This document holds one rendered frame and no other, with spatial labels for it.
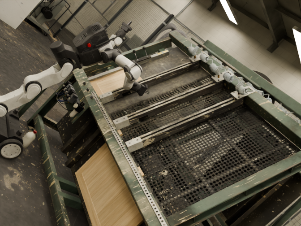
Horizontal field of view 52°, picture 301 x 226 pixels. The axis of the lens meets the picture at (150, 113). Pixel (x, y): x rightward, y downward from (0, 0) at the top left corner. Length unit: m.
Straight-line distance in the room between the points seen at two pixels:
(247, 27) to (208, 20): 1.26
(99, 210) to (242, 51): 6.92
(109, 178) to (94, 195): 0.20
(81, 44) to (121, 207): 1.39
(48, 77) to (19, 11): 3.98
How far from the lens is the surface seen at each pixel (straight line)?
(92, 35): 2.74
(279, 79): 8.17
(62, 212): 2.67
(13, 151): 2.99
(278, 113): 2.58
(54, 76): 2.86
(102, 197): 2.69
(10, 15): 6.75
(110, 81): 3.24
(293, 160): 2.33
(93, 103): 2.95
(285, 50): 8.53
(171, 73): 3.12
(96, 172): 2.85
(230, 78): 2.79
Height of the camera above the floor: 1.54
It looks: 8 degrees down
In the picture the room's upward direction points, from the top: 45 degrees clockwise
